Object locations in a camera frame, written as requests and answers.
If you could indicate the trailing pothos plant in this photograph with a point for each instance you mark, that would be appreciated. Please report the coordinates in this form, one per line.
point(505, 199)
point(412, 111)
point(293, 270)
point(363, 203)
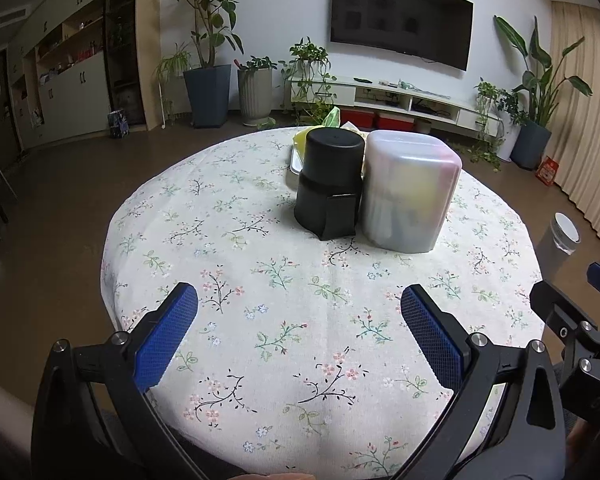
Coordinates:
point(307, 70)

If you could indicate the red storage box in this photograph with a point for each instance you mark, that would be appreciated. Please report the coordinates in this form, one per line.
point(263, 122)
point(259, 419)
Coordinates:
point(357, 117)
point(395, 121)

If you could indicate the black remote control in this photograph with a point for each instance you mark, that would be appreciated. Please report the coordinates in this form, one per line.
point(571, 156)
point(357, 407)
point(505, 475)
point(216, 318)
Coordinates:
point(363, 80)

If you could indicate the translucent white plastic container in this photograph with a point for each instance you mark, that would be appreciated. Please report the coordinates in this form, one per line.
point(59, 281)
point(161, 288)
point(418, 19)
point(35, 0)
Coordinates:
point(410, 190)

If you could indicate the small green potted plant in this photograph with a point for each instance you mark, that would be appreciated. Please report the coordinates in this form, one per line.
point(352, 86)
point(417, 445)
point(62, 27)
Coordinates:
point(257, 63)

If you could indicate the grey trash can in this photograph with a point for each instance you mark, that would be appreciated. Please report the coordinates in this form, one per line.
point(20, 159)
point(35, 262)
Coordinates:
point(560, 245)

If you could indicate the floral tablecloth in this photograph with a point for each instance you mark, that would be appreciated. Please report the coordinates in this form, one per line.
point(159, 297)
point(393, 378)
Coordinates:
point(280, 285)

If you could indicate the dark blue square planter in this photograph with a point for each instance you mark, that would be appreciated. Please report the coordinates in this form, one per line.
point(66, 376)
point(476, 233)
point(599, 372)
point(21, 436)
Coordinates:
point(207, 95)

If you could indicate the dark blue round planter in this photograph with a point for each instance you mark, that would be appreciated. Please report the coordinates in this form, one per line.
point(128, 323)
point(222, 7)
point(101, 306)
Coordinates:
point(530, 142)

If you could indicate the wall-mounted black television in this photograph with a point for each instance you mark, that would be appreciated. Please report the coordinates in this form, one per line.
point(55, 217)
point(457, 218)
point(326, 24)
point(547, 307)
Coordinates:
point(400, 15)

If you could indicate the white television cabinet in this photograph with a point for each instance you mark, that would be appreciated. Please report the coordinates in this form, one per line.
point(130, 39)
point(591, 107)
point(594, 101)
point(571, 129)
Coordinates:
point(430, 100)

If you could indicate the large yellow sponge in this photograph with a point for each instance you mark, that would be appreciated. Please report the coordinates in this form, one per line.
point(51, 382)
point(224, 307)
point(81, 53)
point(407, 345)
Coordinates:
point(300, 139)

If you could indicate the green plastic bag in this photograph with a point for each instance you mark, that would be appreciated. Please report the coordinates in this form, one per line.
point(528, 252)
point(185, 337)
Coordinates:
point(332, 119)

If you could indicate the white wall cabinet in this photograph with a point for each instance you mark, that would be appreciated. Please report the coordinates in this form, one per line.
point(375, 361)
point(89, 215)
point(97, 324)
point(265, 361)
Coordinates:
point(65, 90)

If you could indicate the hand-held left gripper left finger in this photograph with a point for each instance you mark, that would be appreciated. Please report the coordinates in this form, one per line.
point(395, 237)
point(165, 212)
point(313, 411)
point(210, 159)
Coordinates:
point(167, 340)

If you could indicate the black cylindrical container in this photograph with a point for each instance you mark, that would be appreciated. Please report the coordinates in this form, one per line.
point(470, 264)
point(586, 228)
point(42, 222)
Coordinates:
point(330, 180)

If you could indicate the tall leafy houseplant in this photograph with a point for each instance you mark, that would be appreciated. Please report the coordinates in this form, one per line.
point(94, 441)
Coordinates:
point(205, 5)

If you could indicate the beige curtain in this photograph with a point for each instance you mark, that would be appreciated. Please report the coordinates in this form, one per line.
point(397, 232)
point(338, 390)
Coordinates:
point(590, 125)

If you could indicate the small bushy houseplant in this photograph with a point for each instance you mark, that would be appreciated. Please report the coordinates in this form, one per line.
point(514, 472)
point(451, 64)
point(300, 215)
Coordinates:
point(495, 105)

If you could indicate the spider plant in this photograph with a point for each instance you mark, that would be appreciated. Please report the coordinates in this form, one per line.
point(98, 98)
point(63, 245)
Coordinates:
point(172, 62)

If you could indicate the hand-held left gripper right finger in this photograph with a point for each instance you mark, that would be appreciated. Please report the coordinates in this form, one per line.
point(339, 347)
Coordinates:
point(432, 340)

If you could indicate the bird of paradise plant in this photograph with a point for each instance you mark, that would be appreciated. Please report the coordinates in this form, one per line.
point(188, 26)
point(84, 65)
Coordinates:
point(540, 75)

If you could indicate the ribbed grey round planter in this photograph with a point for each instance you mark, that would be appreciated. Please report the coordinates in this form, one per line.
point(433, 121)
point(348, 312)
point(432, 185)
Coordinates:
point(255, 95)

